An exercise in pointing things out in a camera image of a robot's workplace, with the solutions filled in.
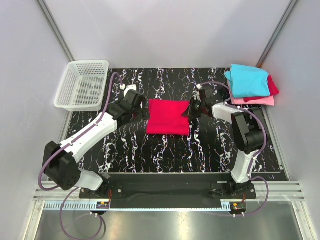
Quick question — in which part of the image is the crimson t shirt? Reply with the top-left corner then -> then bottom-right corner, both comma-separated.
146,99 -> 190,136
243,75 -> 280,103

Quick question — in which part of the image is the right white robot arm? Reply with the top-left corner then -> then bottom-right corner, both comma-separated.
182,84 -> 268,199

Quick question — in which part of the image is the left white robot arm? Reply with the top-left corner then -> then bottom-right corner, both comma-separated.
40,89 -> 150,198

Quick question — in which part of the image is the black marbled table mat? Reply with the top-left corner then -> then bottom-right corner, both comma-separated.
49,67 -> 291,181

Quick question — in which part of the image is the folded cyan t shirt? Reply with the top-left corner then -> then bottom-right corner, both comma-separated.
224,64 -> 270,98

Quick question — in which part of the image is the white plastic basket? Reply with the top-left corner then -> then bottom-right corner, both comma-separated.
53,60 -> 109,112

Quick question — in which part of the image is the folded pink t shirt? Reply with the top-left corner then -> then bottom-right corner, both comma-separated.
231,96 -> 275,106

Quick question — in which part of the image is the folded crimson t shirt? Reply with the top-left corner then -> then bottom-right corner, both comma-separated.
243,75 -> 280,103

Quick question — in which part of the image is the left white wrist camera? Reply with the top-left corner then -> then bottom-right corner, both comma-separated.
120,83 -> 137,97

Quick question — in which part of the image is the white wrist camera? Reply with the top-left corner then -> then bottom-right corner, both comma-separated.
196,84 -> 203,91
120,83 -> 137,97

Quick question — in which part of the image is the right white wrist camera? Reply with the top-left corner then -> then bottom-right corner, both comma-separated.
196,84 -> 203,91

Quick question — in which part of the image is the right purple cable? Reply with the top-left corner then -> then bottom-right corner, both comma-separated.
197,81 -> 271,217

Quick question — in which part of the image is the purple cable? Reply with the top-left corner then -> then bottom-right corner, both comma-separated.
38,72 -> 125,238
197,81 -> 271,217

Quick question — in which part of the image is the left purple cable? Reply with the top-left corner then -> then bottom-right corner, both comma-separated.
38,72 -> 125,238

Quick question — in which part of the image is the right corner aluminium post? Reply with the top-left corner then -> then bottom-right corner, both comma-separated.
256,0 -> 300,68

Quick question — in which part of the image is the corner aluminium post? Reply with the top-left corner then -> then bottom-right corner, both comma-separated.
35,0 -> 75,62
256,0 -> 300,68

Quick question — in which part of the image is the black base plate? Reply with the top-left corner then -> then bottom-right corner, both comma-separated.
79,172 -> 258,200

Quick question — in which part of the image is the aluminium front rail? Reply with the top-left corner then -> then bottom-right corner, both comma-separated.
33,181 -> 305,212

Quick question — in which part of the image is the left corner aluminium post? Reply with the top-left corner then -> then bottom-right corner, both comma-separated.
35,0 -> 75,62

